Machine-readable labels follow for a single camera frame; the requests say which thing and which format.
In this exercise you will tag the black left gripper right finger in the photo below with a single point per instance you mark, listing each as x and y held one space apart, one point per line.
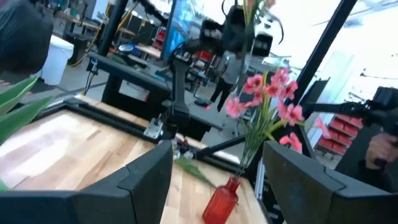
311 199

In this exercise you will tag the black frame post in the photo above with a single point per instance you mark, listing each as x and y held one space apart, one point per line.
326 43
113 25

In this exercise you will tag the silver metal bracket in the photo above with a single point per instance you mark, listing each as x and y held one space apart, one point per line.
153 129

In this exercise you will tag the black artificial tulip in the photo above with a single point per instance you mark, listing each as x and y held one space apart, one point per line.
21 40

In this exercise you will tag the black table frame rail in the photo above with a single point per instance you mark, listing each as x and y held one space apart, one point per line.
102 116

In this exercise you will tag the red storage rack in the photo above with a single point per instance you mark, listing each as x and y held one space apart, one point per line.
342 130

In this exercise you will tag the person's hand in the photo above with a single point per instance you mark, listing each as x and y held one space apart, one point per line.
381 149

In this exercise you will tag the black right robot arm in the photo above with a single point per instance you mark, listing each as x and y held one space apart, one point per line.
180 93

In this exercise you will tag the white blossom flower bunch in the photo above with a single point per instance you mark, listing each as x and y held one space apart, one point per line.
194 169

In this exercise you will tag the red ribbed glass vase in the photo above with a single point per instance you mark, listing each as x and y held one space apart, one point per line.
220 205

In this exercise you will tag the white bin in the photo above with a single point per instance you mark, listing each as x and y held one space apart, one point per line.
57 62

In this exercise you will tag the blue lit screen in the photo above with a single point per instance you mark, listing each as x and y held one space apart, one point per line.
183 25

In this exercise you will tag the person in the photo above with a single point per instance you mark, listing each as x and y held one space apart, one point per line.
230 71
357 161

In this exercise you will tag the pink blossom flower bunch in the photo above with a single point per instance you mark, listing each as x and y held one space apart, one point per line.
292 113

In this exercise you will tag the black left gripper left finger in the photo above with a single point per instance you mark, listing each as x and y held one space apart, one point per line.
93 205

